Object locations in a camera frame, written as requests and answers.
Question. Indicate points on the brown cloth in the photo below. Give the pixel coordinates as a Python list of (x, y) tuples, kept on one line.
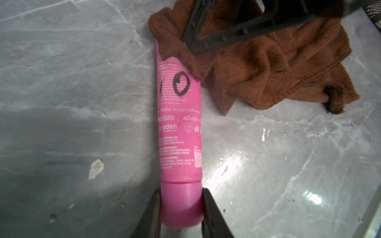
[(302, 62)]

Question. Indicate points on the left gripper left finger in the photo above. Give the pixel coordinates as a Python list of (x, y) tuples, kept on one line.
[(149, 225)]

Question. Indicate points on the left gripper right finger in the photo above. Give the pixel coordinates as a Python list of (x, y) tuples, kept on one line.
[(213, 224)]

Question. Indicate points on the striped black white cloth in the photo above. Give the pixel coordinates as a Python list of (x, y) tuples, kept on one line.
[(373, 12)]

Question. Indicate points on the pink toothpaste tube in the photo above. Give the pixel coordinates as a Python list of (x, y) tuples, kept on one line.
[(180, 146)]

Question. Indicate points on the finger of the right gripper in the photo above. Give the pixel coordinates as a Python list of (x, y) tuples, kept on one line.
[(278, 15)]

